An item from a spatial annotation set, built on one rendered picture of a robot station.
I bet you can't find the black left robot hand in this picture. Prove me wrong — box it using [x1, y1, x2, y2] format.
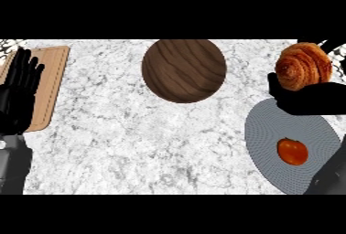
[0, 47, 48, 137]

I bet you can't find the pale wooden cutting board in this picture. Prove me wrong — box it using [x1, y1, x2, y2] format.
[0, 45, 72, 133]

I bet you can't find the orange red tomato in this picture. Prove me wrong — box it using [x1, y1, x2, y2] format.
[276, 137, 311, 166]

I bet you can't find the brown wooden bowl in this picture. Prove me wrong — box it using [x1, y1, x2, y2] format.
[141, 38, 228, 104]

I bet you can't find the round grey placemat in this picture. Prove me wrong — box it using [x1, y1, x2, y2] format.
[245, 97, 342, 196]

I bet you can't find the golden brown croissant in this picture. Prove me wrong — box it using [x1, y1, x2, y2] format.
[276, 42, 335, 92]

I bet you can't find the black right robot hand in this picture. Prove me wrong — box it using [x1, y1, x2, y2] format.
[267, 71, 346, 116]

